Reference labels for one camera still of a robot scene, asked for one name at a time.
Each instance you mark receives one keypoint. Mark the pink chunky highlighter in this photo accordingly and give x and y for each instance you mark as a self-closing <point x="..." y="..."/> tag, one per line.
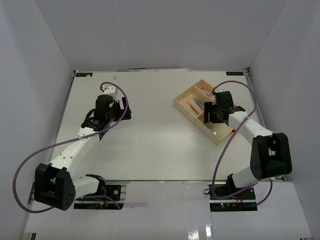
<point x="206" y="92"/>

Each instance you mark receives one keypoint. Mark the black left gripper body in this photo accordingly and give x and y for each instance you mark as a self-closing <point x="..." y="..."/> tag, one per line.
<point x="117" y="112"/>

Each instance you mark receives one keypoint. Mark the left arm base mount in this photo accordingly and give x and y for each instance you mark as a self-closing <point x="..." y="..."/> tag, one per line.
<point x="112" y="196"/>

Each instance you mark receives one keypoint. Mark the beige slim orange-tip pen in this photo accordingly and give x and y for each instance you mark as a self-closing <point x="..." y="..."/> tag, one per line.
<point x="192" y="105"/>

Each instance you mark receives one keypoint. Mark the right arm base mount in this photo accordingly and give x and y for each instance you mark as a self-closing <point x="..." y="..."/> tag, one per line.
<point x="243" y="202"/>

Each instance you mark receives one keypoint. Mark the blue slim capped pen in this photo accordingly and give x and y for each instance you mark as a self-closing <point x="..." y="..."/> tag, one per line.
<point x="201" y="106"/>

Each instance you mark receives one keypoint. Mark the cream wooden divided tray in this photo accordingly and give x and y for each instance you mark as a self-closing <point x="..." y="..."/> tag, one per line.
<point x="215" y="132"/>

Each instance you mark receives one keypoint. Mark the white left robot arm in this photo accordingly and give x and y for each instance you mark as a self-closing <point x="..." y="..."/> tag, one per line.
<point x="54" y="183"/>

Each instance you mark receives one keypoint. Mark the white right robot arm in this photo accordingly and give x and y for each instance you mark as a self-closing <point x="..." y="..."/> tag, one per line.
<point x="270" y="152"/>

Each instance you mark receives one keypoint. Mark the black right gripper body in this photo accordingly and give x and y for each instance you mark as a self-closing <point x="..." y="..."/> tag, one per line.
<point x="213" y="109"/>

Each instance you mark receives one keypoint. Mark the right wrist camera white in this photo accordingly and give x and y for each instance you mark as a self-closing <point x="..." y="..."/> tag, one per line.
<point x="216" y="90"/>

